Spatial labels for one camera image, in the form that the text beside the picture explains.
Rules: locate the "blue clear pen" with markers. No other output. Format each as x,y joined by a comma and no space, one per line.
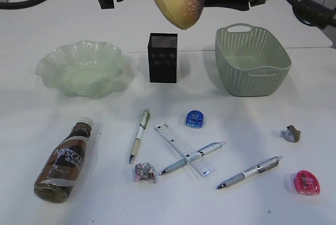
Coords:
181,163

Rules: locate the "black mesh pen holder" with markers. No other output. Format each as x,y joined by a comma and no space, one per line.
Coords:
162,57

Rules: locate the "green plastic woven basket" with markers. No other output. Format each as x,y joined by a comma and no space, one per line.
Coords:
251,63

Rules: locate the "grey brown paper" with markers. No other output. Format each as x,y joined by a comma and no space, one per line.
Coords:
291,134

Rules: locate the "Nescafe coffee bottle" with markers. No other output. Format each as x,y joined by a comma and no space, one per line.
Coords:
60,172

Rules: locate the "crumpled colourful paper ball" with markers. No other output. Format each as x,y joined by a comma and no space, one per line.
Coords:
144,172

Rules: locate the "white pen grey grip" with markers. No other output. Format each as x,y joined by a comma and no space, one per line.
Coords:
259,168

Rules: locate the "sugared bread roll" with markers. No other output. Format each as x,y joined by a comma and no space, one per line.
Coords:
183,14

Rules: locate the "clear plastic ruler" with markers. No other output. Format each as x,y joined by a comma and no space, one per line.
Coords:
194,159

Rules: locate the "green wavy glass plate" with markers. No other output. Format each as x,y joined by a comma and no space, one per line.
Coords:
85,68

